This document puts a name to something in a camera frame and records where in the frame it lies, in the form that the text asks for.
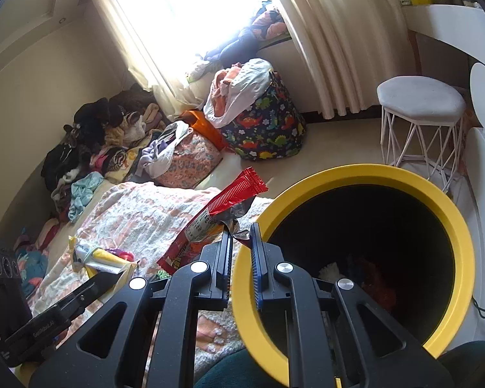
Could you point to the purple wrapper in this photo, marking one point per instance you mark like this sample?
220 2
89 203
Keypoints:
121 254

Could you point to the yellow box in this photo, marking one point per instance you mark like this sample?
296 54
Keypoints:
422 2

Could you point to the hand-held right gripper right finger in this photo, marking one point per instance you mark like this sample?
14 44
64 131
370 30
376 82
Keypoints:
258 266

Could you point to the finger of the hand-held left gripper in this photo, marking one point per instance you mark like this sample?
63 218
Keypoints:
93 291

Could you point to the white desk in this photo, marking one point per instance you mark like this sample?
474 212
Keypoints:
448 24

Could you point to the white lavender garment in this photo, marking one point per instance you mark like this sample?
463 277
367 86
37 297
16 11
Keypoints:
161 153

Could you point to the yellow rimmed black bin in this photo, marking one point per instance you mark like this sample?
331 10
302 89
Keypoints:
347 173

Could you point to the pink red pillow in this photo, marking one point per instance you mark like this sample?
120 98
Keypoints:
48 230

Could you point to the red snack wrapper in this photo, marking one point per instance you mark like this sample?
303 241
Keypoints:
230 194

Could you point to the cream curtain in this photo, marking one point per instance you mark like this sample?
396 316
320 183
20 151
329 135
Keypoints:
347 48
145 56

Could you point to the pile of clothes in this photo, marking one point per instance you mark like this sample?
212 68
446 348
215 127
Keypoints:
101 129

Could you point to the dinosaur print laundry basket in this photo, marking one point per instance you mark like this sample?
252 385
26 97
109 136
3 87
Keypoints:
266 129

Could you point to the cream mattress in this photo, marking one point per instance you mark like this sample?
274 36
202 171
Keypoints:
108 188

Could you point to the pink floral bag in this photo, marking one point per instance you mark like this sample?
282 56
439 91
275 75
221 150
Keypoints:
194 157

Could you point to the white plastic bag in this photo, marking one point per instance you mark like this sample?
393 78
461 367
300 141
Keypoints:
246 85

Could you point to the light blue garment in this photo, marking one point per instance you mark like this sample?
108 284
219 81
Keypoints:
83 194

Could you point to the blue floral cloth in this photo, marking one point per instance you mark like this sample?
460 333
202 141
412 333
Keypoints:
34 266

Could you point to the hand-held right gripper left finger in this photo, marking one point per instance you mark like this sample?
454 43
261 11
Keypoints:
225 258

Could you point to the yellow white wrapper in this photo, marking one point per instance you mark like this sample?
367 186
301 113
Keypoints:
105 262

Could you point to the window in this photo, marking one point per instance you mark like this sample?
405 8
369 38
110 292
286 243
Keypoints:
210 8

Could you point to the peach white tufted blanket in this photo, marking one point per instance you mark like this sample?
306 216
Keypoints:
145 218

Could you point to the heap of clothes on sill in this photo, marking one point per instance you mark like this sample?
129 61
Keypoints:
242 42

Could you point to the white tall panel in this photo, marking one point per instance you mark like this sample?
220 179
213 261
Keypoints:
481 210

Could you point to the orange bag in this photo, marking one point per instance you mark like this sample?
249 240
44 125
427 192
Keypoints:
204 125

